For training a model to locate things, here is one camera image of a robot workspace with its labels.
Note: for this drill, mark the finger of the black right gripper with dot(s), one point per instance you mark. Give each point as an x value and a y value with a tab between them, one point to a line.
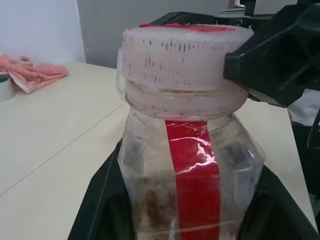
277	60
192	18

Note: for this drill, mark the white ribbed bottle cap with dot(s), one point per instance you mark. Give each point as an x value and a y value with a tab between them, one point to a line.
180	57

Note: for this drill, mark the clear plastic bottle red stripe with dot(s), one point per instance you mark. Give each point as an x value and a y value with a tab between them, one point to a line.
195	162

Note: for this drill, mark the black bracket on rail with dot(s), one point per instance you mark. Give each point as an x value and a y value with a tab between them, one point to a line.
250	7

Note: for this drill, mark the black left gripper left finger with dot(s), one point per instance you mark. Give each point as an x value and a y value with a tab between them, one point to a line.
105	212

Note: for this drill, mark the pink towel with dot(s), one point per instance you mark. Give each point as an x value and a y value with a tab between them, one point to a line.
32	75

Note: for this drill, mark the white cup green band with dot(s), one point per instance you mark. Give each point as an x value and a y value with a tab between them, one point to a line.
4	87

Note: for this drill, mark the silver metal rail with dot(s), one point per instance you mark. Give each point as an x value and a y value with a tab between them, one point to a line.
232	11

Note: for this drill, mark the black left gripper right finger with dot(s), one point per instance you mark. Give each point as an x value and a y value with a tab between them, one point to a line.
280	215

